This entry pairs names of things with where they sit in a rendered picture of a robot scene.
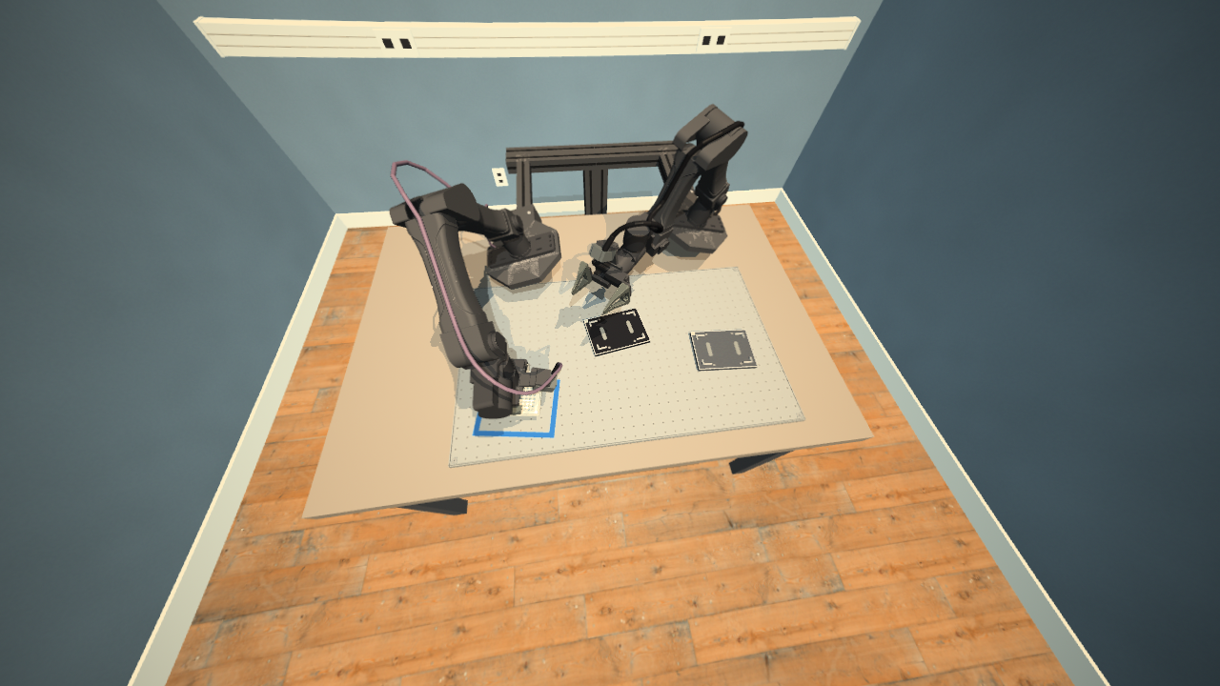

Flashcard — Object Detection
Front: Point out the blue tape outline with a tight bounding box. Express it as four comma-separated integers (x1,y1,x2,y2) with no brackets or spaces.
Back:
473,378,560,438

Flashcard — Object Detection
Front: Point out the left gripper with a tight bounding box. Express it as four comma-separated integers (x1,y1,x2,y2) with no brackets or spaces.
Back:
571,240,634,314

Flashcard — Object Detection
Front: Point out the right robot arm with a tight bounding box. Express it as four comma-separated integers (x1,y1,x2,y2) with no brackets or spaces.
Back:
389,183,556,419

